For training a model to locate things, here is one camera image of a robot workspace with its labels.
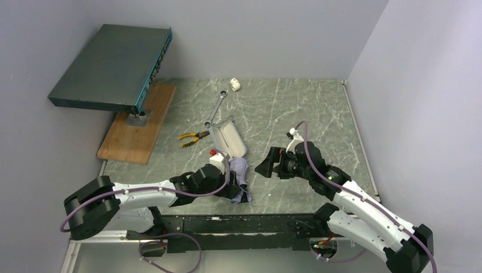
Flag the purple folding umbrella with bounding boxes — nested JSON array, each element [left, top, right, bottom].
[[230, 157, 252, 204]]

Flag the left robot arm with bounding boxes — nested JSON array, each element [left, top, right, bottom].
[[60, 164, 248, 241]]

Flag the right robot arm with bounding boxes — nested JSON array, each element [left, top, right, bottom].
[[255, 142, 434, 272]]

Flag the silver combination wrench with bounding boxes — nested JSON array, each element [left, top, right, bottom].
[[204, 90, 228, 128]]

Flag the white plastic pipe fitting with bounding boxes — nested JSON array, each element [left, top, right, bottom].
[[230, 78, 241, 92]]

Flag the wooden board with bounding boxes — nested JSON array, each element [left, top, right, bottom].
[[97, 83, 176, 165]]

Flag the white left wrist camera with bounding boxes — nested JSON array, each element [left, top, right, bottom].
[[209, 149, 229, 175]]

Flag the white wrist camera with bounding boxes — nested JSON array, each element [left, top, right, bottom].
[[286, 127, 304, 153], [209, 149, 229, 175]]

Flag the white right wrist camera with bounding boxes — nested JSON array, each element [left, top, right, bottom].
[[286, 127, 304, 153]]

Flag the yellow handled pliers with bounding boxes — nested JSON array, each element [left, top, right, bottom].
[[178, 130, 210, 148]]

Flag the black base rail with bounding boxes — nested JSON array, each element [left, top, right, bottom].
[[126, 214, 351, 254]]

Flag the grey metal stand bracket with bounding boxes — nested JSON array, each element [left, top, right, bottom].
[[125, 109, 152, 127]]

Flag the dark teal network switch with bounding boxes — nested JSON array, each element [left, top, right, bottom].
[[48, 24, 173, 115]]

